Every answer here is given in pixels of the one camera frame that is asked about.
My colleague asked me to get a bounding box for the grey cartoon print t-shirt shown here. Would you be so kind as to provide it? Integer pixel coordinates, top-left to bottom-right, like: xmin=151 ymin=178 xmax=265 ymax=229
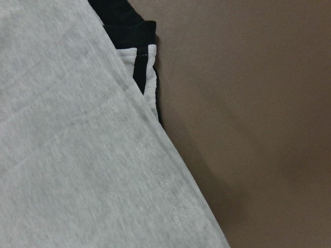
xmin=1 ymin=1 xmax=228 ymax=247

